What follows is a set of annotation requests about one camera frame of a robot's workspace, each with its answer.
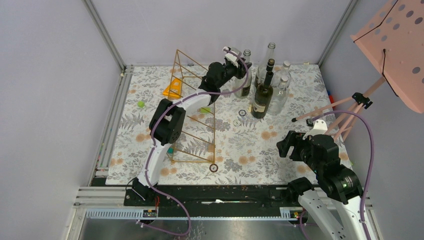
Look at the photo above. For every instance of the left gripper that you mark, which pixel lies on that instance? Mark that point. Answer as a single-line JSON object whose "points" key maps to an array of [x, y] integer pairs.
{"points": [[239, 69]]}

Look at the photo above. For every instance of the white poker chip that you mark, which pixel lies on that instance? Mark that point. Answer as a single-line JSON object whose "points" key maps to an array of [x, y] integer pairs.
{"points": [[236, 123]]}

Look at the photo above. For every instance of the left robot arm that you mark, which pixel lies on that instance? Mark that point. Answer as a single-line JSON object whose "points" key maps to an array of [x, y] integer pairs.
{"points": [[168, 119]]}

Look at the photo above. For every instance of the cork cube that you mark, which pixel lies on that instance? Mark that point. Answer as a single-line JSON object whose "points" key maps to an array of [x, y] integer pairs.
{"points": [[211, 148]]}

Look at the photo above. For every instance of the clear tall bottle black label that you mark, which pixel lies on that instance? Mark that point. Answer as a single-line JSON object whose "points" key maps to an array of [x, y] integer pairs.
{"points": [[261, 70]]}

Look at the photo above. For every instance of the orange triangle ruler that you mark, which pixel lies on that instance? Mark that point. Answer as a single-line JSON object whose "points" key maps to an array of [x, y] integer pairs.
{"points": [[174, 90]]}

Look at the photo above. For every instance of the clear bottle dark green label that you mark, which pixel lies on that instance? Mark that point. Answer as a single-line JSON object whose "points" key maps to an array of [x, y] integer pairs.
{"points": [[285, 71]]}

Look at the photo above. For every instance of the green cube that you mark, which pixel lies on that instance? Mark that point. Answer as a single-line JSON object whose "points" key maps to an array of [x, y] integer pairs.
{"points": [[141, 104]]}

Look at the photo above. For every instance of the clear top wine bottle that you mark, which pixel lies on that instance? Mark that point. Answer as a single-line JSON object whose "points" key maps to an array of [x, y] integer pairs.
{"points": [[244, 84]]}

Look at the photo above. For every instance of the green flat piece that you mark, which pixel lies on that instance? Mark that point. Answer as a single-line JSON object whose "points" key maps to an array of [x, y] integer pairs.
{"points": [[205, 110]]}

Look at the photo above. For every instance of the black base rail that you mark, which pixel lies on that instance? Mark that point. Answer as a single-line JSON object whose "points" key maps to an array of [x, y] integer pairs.
{"points": [[214, 201]]}

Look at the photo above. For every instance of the floral table mat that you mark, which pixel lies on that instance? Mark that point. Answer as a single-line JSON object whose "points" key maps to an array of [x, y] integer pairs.
{"points": [[245, 154]]}

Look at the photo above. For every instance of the gold wire wine rack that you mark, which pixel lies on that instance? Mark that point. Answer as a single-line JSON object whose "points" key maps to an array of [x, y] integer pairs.
{"points": [[198, 129]]}

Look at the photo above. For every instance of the pink music stand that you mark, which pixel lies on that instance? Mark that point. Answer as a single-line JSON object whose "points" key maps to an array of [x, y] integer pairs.
{"points": [[393, 42]]}

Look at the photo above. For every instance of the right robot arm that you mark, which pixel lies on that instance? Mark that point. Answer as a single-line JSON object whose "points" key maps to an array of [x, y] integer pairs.
{"points": [[340, 184]]}

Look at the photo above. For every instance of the dark green wine bottle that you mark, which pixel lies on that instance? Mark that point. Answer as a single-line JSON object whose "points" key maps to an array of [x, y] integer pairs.
{"points": [[264, 93]]}

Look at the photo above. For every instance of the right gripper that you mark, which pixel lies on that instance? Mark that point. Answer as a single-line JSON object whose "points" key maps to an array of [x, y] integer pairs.
{"points": [[292, 138]]}

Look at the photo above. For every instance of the clear round silver-cap bottle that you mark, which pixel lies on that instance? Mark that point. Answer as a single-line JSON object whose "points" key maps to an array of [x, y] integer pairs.
{"points": [[279, 97]]}

